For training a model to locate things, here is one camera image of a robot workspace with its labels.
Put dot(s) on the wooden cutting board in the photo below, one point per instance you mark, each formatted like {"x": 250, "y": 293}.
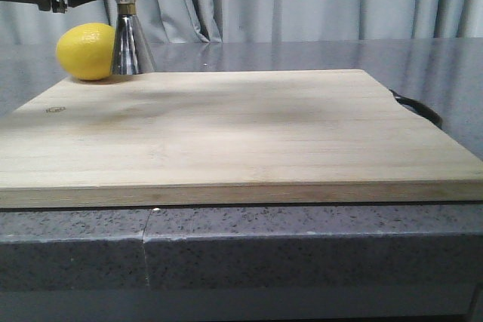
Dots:
{"x": 227, "y": 138}

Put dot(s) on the black cutting board handle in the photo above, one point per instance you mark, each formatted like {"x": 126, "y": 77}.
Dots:
{"x": 418, "y": 108}

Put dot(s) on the yellow lemon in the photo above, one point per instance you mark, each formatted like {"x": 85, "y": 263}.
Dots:
{"x": 86, "y": 51}

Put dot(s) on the steel double jigger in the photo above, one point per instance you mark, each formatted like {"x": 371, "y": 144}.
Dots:
{"x": 131, "y": 53}

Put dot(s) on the grey curtain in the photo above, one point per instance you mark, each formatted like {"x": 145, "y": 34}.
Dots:
{"x": 180, "y": 21}

